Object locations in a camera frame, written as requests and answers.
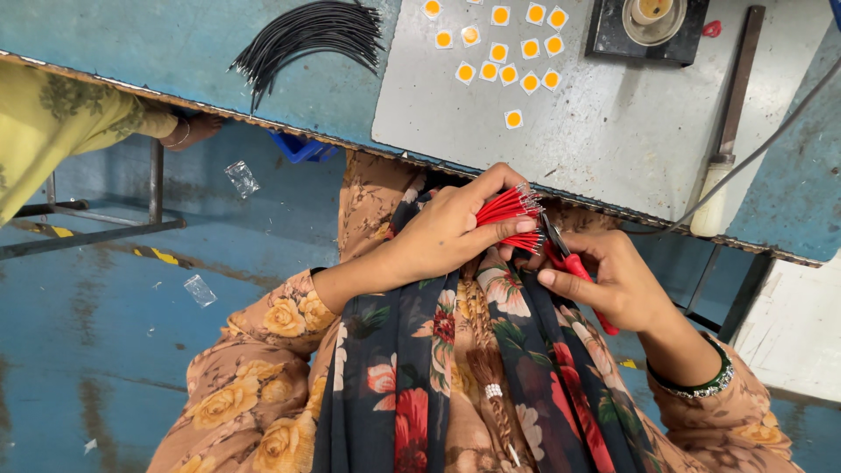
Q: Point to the person's left hand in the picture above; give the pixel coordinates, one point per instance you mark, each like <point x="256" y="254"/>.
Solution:
<point x="440" y="230"/>

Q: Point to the person's right hand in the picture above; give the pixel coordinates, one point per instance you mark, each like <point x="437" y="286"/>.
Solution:
<point x="621" y="282"/>

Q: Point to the green beaded bangle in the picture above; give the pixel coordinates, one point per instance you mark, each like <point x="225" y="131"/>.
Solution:
<point x="696" y="387"/>

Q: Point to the grey metal work plate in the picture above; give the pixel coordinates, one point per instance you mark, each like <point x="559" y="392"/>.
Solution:
<point x="624" y="131"/>

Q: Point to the blue plastic bin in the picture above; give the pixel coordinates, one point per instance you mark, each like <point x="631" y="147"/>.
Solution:
<point x="302" y="148"/>

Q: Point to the dark floral scarf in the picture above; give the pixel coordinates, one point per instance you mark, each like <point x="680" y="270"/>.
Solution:
<point x="407" y="394"/>

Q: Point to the white board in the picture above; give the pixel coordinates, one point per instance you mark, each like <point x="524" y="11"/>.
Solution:
<point x="795" y="328"/>

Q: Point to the group of yellow LED chips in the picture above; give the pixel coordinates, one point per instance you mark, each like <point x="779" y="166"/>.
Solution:
<point x="499" y="52"/>

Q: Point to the clear plastic bag scrap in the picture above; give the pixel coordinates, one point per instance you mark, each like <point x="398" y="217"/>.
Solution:
<point x="200" y="290"/>
<point x="242" y="178"/>

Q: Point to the brown floral dress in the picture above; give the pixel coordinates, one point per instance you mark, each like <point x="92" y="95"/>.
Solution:
<point x="263" y="387"/>

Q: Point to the black square hot plate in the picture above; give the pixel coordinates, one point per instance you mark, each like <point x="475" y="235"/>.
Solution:
<point x="690" y="39"/>

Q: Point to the round metal dish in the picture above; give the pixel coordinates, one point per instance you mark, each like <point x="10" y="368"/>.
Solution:
<point x="654" y="26"/>

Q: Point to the small red clip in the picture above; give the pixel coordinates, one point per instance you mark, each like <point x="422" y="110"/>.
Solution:
<point x="711" y="29"/>

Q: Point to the black metal table frame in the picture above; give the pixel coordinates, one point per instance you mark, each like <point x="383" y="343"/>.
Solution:
<point x="742" y="295"/>

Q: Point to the black metal stool frame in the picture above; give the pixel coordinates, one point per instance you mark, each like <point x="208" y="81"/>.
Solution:
<point x="154" y="190"/>

